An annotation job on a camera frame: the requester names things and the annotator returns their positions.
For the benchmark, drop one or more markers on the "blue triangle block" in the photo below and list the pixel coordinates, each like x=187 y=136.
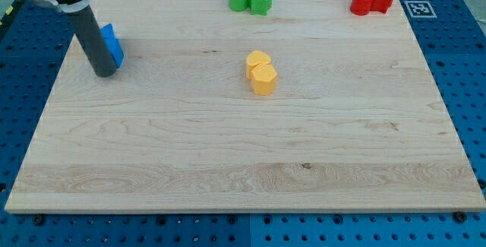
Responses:
x=108 y=32

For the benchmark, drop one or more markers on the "white fiducial marker tag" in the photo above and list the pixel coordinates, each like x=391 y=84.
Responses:
x=420 y=9

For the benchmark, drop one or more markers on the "black bolt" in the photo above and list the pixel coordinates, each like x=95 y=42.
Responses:
x=38 y=219
x=460 y=217

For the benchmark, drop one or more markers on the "yellow hexagon block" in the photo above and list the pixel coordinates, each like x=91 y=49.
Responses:
x=263 y=79

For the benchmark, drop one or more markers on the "red cylinder block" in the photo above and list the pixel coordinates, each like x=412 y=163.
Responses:
x=361 y=7

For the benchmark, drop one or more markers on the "green star block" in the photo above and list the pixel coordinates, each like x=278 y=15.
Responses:
x=260 y=7

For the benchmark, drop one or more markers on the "black bolt left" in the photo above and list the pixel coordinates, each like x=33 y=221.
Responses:
x=38 y=219

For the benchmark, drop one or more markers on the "wooden board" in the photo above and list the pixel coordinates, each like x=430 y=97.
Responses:
x=356 y=122

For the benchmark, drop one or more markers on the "black bolt right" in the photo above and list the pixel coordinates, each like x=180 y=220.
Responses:
x=460 y=217

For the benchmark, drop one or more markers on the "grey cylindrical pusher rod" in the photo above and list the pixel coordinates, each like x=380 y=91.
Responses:
x=90 y=38

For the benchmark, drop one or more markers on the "blue cube block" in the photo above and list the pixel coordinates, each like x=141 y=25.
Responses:
x=115 y=50

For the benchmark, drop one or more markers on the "yellow heart block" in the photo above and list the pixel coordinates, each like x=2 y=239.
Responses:
x=254 y=59

